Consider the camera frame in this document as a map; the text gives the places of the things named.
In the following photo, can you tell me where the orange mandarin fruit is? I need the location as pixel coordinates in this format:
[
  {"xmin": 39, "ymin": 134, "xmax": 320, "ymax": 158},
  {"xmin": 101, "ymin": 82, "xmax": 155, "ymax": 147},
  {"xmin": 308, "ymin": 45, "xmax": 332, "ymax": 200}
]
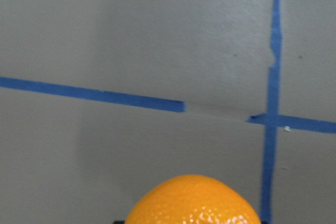
[{"xmin": 125, "ymin": 175, "xmax": 261, "ymax": 223}]

